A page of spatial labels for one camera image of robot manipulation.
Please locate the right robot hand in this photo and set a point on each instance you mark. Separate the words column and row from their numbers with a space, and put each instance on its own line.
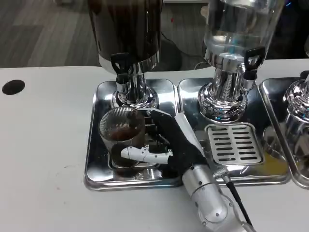
column 178, row 145

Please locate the clear ribbed glass cup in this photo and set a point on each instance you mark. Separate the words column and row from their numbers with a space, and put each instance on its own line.
column 120, row 125

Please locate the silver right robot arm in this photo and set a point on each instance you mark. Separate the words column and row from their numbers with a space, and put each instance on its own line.
column 205, row 193

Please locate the steel drip tray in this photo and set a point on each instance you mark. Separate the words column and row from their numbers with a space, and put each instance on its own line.
column 272, row 96
column 101, row 169
column 190, row 108

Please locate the black tap with steel spout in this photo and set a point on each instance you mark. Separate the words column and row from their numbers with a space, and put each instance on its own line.
column 249, row 81
column 122, row 83

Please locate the dark drink dispenser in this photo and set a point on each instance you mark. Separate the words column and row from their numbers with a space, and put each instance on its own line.
column 125, row 29

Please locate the clear drink dispenser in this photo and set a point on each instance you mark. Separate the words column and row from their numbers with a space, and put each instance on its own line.
column 231, row 24

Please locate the black round counter hole cap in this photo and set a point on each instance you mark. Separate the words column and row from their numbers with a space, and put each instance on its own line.
column 13, row 87

